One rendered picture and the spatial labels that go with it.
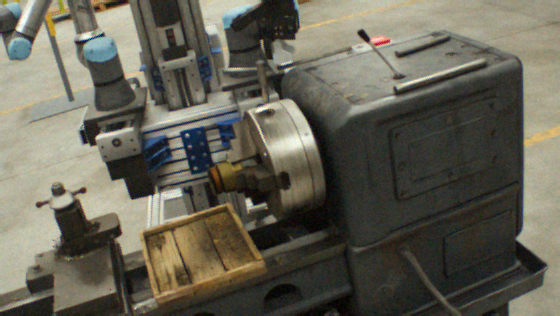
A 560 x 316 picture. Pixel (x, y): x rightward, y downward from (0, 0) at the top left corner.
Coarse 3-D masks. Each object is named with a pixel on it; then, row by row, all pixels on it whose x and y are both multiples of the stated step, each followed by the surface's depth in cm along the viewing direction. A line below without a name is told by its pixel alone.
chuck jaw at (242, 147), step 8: (240, 120) 170; (232, 128) 171; (240, 128) 169; (248, 128) 170; (240, 136) 169; (248, 136) 169; (232, 144) 168; (240, 144) 168; (248, 144) 169; (232, 152) 167; (240, 152) 168; (248, 152) 168; (256, 152) 169; (232, 160) 167; (240, 160) 168
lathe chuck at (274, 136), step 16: (256, 112) 163; (256, 128) 160; (272, 128) 157; (288, 128) 158; (256, 144) 166; (272, 144) 155; (288, 144) 156; (256, 160) 174; (272, 160) 154; (288, 160) 155; (304, 160) 156; (288, 176) 156; (304, 176) 157; (272, 192) 165; (288, 192) 157; (304, 192) 159; (272, 208) 172; (288, 208) 161; (304, 208) 164
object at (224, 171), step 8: (216, 168) 165; (224, 168) 164; (232, 168) 164; (240, 168) 166; (208, 176) 168; (216, 176) 163; (224, 176) 163; (232, 176) 164; (216, 184) 163; (224, 184) 164; (232, 184) 164; (216, 192) 164; (224, 192) 168
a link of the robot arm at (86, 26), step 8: (72, 0) 208; (80, 0) 208; (88, 0) 211; (72, 8) 209; (80, 8) 209; (88, 8) 211; (72, 16) 211; (80, 16) 210; (88, 16) 212; (80, 24) 212; (88, 24) 212; (96, 24) 216; (80, 32) 213; (88, 32) 213; (96, 32) 215; (104, 32) 219; (80, 40) 213; (88, 40) 213; (80, 48) 215; (80, 56) 216
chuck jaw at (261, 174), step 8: (248, 168) 165; (256, 168) 163; (264, 168) 162; (240, 176) 162; (248, 176) 159; (256, 176) 158; (264, 176) 156; (272, 176) 157; (280, 176) 156; (240, 184) 163; (248, 184) 161; (256, 184) 161; (264, 184) 157; (272, 184) 157; (280, 184) 156; (288, 184) 157
